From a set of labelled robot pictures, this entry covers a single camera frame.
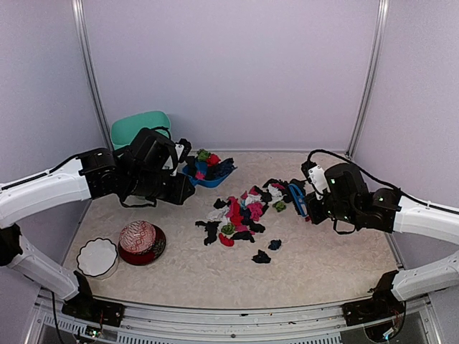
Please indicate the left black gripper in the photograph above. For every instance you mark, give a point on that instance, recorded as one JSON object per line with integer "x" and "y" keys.
{"x": 181, "y": 192}

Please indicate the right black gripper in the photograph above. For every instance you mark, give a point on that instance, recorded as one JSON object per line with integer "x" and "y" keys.
{"x": 317, "y": 216}

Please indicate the blue hand brush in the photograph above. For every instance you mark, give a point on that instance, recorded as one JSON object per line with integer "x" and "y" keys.
{"x": 299, "y": 200}

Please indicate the blue plastic dustpan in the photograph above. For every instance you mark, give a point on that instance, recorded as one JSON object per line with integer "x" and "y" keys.
{"x": 201, "y": 174}

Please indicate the teal plastic waste bin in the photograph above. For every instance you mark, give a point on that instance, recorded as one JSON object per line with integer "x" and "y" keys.
{"x": 123, "y": 131}

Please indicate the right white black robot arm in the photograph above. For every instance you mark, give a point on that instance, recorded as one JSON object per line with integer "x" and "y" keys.
{"x": 340, "y": 194}

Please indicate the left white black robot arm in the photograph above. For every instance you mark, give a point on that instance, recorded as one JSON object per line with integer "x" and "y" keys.
{"x": 146, "y": 168}

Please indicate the mixed scrap pile left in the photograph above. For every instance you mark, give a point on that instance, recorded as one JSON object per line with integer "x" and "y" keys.
{"x": 204, "y": 155}

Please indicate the dark blue paper scrap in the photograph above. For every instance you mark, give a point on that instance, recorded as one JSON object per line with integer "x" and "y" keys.
{"x": 275, "y": 245}

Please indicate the red patterned bowl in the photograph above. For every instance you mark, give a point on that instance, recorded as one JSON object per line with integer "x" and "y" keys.
{"x": 137, "y": 237}

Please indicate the black scrap pile centre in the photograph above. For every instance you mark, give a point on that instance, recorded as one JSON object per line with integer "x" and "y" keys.
{"x": 238, "y": 218}

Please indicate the black paper scrap right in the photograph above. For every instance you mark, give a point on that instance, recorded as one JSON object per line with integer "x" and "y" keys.
{"x": 261, "y": 258}

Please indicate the white scalloped dish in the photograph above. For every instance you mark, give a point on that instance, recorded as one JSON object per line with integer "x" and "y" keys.
{"x": 98, "y": 259}

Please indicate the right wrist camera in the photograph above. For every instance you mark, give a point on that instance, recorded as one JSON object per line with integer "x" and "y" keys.
{"x": 315, "y": 176}

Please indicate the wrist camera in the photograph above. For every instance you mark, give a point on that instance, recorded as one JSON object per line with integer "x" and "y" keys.
{"x": 315, "y": 176}
{"x": 178, "y": 154}

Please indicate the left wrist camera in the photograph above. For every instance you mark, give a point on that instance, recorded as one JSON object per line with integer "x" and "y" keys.
{"x": 178, "y": 154}

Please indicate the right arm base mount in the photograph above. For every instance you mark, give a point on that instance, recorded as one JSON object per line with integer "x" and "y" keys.
{"x": 382, "y": 303}

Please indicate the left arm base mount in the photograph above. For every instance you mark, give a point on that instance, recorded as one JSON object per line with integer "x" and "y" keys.
{"x": 85, "y": 307}

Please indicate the front aluminium rail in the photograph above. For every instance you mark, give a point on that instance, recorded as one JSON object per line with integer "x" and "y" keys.
{"x": 142, "y": 323}

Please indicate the left metal corner post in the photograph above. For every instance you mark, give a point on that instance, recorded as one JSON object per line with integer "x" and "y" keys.
{"x": 83, "y": 37}

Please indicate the metal corner post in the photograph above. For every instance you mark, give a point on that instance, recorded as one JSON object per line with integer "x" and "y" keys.
{"x": 371, "y": 75}
{"x": 83, "y": 37}

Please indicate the right metal corner post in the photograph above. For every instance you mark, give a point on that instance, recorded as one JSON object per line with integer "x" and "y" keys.
{"x": 371, "y": 75}

